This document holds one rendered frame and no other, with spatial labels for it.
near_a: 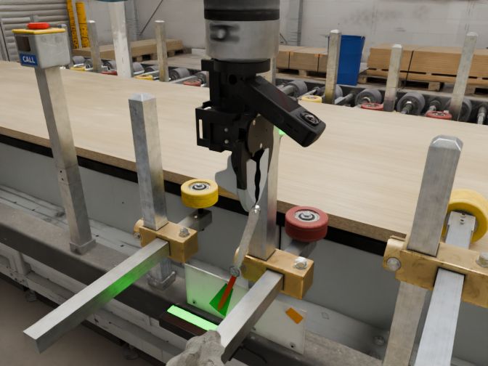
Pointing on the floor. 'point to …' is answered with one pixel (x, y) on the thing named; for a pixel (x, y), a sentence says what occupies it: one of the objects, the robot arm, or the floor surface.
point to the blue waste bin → (349, 59)
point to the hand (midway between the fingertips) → (254, 203)
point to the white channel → (117, 18)
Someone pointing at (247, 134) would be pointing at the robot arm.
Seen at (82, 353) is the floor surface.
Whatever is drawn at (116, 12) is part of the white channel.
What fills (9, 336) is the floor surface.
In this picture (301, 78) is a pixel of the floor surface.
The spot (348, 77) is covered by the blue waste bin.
